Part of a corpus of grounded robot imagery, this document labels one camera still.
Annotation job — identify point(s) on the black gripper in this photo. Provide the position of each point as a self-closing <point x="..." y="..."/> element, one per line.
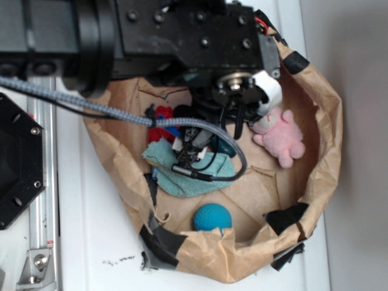
<point x="234" y="98"/>

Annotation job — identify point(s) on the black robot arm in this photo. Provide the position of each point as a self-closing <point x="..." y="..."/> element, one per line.
<point x="219" y="50"/>

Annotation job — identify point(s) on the dark teal toy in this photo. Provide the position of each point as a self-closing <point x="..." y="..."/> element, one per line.
<point x="219" y="145"/>

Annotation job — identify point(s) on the pink plush teddy bear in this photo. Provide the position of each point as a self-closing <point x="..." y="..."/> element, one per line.
<point x="279" y="134"/>

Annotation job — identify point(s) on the light blue cloth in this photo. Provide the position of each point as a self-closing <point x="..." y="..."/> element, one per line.
<point x="161" y="155"/>

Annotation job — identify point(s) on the blue rubber ball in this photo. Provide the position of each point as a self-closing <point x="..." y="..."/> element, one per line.
<point x="211" y="216"/>

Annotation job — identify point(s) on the brown paper bag bin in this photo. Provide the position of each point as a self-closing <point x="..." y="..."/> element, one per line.
<point x="273" y="210"/>

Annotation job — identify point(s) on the black octagonal mount plate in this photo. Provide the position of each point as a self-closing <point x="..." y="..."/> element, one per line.
<point x="22" y="161"/>

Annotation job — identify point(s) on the aluminium extrusion rail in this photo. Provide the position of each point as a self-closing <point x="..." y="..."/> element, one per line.
<point x="42" y="267"/>

